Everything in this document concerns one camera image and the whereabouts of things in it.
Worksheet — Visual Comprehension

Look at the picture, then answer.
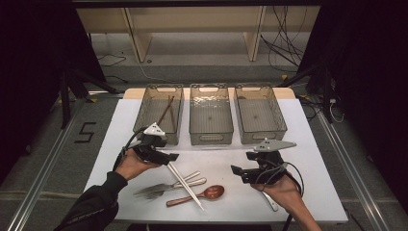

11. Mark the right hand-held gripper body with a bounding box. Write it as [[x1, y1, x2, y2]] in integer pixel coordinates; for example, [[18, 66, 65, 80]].
[[250, 138, 297, 186]]

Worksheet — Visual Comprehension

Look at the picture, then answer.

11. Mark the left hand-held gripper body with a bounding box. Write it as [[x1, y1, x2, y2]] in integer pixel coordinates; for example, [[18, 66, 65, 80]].
[[133, 122, 168, 165]]

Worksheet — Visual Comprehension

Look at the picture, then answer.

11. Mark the slim-handled metal fork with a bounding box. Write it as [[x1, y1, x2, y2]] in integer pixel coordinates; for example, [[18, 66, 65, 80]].
[[140, 170, 202, 200]]

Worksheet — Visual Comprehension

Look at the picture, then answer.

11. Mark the white chopstick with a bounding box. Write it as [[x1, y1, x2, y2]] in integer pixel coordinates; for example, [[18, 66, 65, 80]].
[[166, 163, 205, 212], [166, 162, 205, 212]]

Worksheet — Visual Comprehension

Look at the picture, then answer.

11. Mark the white ceramic spoon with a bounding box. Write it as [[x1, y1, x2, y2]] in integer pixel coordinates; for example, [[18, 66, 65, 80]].
[[261, 191, 280, 213]]

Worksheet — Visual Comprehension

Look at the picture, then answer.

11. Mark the reddish brown wooden spoon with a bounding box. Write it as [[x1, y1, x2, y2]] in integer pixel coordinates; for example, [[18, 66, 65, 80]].
[[166, 184, 225, 208]]

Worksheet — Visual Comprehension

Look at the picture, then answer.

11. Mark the broad-handled metal fork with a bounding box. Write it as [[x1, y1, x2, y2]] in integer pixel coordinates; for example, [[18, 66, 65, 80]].
[[133, 177, 208, 196]]

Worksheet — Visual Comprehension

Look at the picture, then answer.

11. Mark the smoky transparent plastic bin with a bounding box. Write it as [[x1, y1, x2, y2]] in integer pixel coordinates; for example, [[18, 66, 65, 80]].
[[189, 82, 235, 146], [132, 83, 185, 146], [234, 83, 288, 145]]

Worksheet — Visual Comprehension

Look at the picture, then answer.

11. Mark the person's left hand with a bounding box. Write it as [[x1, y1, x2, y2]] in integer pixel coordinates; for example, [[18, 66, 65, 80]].
[[115, 148, 164, 182]]

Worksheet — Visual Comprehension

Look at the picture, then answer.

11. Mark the person's right hand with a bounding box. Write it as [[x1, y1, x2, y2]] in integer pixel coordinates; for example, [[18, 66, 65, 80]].
[[251, 174, 304, 215]]

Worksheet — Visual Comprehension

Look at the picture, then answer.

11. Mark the black metal stand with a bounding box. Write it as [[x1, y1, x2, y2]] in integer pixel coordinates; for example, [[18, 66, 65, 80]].
[[278, 61, 335, 125], [59, 64, 120, 130]]

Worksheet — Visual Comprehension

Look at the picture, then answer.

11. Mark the black curtain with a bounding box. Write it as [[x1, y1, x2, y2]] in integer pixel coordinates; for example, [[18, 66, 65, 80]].
[[297, 0, 408, 206], [0, 0, 108, 181]]

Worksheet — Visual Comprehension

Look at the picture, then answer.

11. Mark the beige wooden desk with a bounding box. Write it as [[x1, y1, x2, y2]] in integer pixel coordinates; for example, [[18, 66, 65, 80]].
[[76, 6, 321, 64]]

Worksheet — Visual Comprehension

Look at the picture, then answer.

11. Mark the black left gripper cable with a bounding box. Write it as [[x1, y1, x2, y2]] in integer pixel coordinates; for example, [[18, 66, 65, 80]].
[[112, 127, 147, 171]]

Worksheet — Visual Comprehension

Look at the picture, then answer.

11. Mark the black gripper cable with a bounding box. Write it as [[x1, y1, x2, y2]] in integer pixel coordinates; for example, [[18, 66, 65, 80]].
[[112, 127, 147, 171], [255, 161, 306, 231]]

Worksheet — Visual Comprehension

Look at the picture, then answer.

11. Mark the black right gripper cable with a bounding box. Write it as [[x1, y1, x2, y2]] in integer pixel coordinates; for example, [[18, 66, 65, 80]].
[[255, 161, 306, 231]]

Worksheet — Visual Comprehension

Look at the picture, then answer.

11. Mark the white floor cable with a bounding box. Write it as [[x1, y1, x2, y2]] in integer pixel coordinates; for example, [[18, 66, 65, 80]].
[[134, 52, 169, 83]]

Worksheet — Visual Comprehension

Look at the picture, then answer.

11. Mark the aluminium floor rail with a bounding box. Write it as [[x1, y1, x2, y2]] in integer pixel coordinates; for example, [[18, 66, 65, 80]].
[[6, 95, 85, 231], [316, 110, 392, 231]]

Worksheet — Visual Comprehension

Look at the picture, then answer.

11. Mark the black floor cable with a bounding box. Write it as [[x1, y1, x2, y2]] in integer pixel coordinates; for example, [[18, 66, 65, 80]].
[[96, 53, 128, 67]]

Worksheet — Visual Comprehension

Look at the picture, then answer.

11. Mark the bundle of black cables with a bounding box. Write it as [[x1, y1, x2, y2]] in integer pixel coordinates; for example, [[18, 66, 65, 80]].
[[259, 6, 306, 73]]

